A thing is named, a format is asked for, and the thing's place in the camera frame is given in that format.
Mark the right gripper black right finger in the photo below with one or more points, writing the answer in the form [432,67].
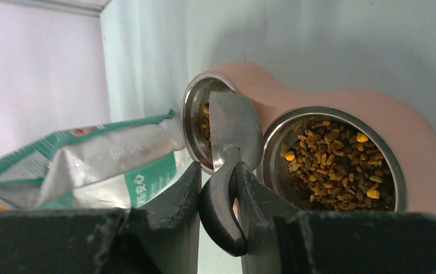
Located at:
[284,239]

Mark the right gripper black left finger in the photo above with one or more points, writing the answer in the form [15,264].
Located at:
[162,236]

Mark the green pet food bag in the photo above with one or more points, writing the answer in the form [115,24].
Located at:
[115,165]

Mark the metal food scoop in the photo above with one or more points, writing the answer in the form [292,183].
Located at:
[236,136]

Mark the steel bowl right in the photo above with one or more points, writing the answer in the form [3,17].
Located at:
[273,170]

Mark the steel bowl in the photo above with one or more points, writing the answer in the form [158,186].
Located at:
[193,116]
[273,170]

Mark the kibble in right bowl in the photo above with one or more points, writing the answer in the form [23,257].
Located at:
[335,166]

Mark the kibble in bowl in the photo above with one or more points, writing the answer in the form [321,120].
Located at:
[205,125]
[335,166]

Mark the kibble in left bowl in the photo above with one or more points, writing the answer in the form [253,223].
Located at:
[205,125]

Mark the steel bowl left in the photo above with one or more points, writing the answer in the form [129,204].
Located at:
[193,116]

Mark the pink double bowl stand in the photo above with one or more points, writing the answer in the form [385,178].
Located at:
[407,134]

